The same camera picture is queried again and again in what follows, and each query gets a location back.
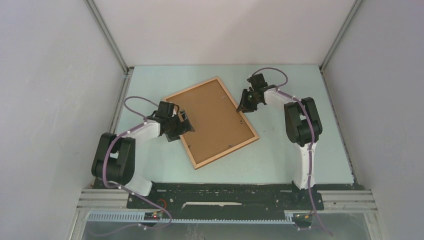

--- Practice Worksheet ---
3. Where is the corner metal post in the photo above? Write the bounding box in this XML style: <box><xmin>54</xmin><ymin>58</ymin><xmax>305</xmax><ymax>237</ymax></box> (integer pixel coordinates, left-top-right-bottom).
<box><xmin>84</xmin><ymin>0</ymin><xmax>130</xmax><ymax>133</ymax></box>
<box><xmin>319</xmin><ymin>0</ymin><xmax>365</xmax><ymax>181</ymax></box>

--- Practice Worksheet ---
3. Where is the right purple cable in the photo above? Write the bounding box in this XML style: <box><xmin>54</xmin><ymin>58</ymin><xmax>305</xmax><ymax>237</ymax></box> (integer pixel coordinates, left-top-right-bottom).
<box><xmin>251</xmin><ymin>67</ymin><xmax>334</xmax><ymax>237</ymax></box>

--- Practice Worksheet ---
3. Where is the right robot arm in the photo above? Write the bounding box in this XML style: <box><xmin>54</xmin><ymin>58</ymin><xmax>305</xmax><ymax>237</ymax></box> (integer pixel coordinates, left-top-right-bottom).
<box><xmin>236</xmin><ymin>73</ymin><xmax>323</xmax><ymax>209</ymax></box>

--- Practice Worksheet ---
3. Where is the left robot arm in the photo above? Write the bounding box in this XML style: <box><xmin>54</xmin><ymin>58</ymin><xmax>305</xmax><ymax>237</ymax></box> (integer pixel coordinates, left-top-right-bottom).
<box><xmin>91</xmin><ymin>101</ymin><xmax>195</xmax><ymax>208</ymax></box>

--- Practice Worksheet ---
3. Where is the right corner metal post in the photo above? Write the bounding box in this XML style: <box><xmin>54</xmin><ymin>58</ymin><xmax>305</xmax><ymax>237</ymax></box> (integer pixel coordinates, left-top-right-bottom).
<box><xmin>319</xmin><ymin>0</ymin><xmax>365</xmax><ymax>181</ymax></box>

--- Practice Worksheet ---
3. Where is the aluminium rail frame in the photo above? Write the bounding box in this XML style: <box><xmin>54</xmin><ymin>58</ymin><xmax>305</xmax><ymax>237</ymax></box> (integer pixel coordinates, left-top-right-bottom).
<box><xmin>68</xmin><ymin>183</ymin><xmax>383</xmax><ymax>240</ymax></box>

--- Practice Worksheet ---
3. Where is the brown cardboard backing board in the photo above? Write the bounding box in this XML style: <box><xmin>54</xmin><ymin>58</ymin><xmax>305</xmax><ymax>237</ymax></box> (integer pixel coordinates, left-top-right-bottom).
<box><xmin>167</xmin><ymin>80</ymin><xmax>256</xmax><ymax>166</ymax></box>

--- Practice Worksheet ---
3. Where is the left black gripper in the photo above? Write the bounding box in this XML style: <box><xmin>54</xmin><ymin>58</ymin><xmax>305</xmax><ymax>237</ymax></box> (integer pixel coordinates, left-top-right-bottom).
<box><xmin>165</xmin><ymin>110</ymin><xmax>194</xmax><ymax>143</ymax></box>

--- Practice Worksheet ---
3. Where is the left corner metal post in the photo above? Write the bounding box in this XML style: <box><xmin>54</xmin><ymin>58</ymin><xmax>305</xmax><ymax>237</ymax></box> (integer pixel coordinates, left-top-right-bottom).
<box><xmin>84</xmin><ymin>0</ymin><xmax>130</xmax><ymax>133</ymax></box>

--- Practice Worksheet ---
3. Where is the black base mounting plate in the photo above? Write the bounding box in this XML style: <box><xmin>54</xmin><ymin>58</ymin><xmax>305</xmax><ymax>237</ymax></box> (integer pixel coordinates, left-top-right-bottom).
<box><xmin>146</xmin><ymin>183</ymin><xmax>325</xmax><ymax>221</ymax></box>

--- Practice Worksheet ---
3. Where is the small green circuit board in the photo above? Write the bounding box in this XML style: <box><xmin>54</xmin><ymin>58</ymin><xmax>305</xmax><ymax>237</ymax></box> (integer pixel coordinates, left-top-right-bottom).
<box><xmin>143</xmin><ymin>212</ymin><xmax>162</xmax><ymax>221</ymax></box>

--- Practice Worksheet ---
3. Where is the wooden picture frame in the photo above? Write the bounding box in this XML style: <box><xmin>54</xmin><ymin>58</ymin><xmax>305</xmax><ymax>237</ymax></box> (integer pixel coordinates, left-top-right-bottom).
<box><xmin>162</xmin><ymin>76</ymin><xmax>260</xmax><ymax>170</ymax></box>

